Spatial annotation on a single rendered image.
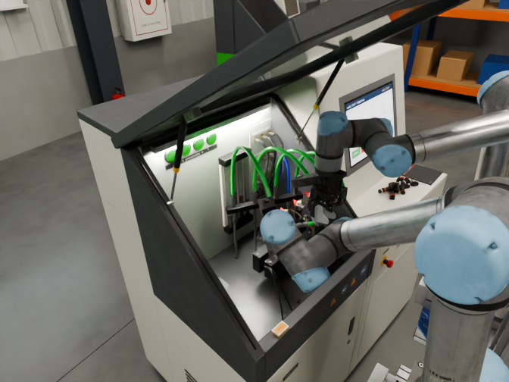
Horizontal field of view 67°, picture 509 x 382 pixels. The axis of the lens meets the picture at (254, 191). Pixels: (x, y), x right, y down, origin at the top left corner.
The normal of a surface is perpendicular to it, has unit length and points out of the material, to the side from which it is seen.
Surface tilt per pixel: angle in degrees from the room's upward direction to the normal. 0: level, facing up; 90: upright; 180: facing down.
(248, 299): 0
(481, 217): 5
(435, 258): 82
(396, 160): 90
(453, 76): 90
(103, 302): 0
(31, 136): 90
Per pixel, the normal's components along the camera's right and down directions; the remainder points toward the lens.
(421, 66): -0.58, 0.45
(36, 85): 0.80, 0.32
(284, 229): -0.04, -0.21
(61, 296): -0.02, -0.84
